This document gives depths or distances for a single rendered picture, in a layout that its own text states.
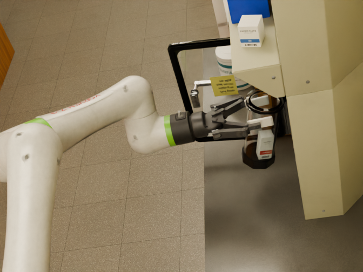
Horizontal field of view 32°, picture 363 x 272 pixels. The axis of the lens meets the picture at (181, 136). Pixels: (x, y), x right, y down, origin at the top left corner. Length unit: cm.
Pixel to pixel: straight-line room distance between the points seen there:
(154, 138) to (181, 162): 171
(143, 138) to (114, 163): 185
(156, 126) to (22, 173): 54
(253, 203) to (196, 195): 138
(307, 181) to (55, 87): 291
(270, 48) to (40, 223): 67
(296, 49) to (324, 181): 45
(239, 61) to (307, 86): 17
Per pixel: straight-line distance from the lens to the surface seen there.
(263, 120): 177
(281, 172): 202
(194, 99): 196
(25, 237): 139
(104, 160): 370
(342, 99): 161
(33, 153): 140
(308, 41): 146
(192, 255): 307
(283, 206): 193
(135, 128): 180
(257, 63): 151
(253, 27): 153
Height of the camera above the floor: 240
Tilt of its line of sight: 41 degrees down
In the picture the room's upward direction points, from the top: 17 degrees counter-clockwise
